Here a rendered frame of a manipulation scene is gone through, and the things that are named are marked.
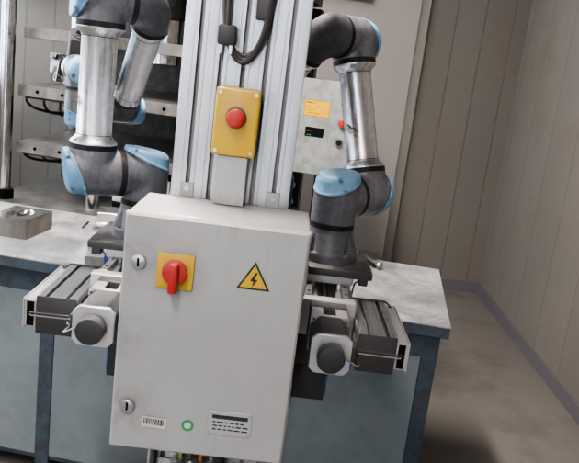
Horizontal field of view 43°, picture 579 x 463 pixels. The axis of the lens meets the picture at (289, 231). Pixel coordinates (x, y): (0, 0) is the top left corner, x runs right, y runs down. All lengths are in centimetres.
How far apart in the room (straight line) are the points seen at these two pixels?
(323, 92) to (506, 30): 262
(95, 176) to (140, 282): 53
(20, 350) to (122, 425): 127
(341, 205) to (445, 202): 371
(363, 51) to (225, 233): 84
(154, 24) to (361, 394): 132
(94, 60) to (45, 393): 132
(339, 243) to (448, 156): 367
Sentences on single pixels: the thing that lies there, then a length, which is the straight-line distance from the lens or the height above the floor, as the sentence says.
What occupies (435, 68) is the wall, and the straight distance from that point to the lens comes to 542.
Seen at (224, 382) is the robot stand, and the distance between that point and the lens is 143.
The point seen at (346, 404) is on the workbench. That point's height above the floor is 47.
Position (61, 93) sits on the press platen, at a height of 127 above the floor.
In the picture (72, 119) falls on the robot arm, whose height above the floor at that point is 130.
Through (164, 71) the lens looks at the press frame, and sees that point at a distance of 404.
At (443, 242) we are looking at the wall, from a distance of 560.
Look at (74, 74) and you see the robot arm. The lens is 208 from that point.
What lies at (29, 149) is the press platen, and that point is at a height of 101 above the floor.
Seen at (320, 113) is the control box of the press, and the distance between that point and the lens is 313.
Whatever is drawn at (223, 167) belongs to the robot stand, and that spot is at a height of 131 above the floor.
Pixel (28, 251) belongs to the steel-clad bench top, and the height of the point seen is 80.
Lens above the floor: 153
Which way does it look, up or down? 13 degrees down
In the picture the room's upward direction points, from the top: 7 degrees clockwise
